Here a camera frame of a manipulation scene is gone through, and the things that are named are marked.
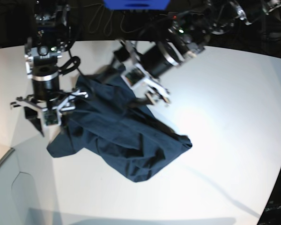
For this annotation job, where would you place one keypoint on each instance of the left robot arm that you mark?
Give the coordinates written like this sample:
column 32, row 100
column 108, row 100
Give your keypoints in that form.
column 182, row 38

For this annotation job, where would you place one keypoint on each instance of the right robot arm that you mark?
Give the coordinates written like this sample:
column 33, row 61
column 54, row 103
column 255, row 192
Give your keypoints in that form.
column 44, row 48

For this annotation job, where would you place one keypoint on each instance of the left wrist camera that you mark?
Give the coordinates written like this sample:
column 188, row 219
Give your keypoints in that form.
column 133, row 77

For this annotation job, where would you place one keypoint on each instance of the blue plastic box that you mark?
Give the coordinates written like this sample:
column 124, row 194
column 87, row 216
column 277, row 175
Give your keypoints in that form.
column 136, row 4

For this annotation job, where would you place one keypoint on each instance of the white power strip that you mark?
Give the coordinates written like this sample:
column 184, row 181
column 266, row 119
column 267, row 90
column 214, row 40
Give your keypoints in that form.
column 176, row 15

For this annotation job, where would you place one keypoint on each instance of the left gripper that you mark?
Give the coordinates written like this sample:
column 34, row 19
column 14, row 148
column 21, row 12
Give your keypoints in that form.
column 146, row 70

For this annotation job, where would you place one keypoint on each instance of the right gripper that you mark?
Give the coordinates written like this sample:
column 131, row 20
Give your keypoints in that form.
column 62, row 102

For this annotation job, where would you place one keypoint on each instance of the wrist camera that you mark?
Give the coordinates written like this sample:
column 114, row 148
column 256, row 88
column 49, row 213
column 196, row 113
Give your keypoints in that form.
column 50, row 118
column 133, row 77

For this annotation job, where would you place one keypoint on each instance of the navy blue t-shirt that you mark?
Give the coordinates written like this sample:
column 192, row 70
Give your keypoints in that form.
column 130, row 140

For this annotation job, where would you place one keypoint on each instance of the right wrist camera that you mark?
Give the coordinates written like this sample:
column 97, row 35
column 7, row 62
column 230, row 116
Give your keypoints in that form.
column 50, row 118

